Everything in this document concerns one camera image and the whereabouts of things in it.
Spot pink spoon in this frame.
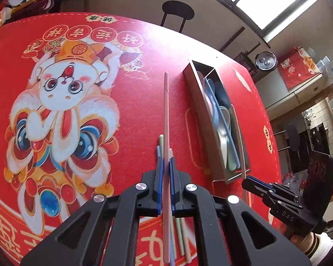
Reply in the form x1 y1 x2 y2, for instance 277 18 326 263
203 93 219 118

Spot person's right forearm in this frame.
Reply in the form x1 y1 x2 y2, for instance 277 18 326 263
290 229 333 259

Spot stainless steel utensil holder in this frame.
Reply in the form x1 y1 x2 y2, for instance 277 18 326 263
182 58 252 186

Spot silver pressure cooker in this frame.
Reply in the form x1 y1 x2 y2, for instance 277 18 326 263
255 50 278 71

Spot clear plastic containers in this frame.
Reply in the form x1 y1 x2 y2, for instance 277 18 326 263
307 47 333 76

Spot pastel spoons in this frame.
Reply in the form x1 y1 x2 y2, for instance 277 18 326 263
205 78 239 168

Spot pink chopstick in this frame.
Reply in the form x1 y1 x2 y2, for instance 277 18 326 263
162 72 173 264

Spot bundle of pastel chopsticks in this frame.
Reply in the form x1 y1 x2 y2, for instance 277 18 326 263
155 134 192 258

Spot mint green spoon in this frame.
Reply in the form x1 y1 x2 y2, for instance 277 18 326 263
228 105 241 171

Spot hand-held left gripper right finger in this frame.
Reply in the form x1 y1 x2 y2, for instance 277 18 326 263
169 157 311 266

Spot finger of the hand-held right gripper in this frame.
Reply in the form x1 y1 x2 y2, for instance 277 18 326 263
241 178 275 201
246 175 283 193

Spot red printed gift box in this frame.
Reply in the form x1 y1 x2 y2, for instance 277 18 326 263
277 47 322 90

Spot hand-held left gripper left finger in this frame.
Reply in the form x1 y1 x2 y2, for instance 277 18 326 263
21 158 165 266

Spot black chair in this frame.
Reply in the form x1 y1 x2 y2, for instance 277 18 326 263
160 1 195 34

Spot red printed table mat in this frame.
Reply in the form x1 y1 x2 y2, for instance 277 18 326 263
0 12 283 266

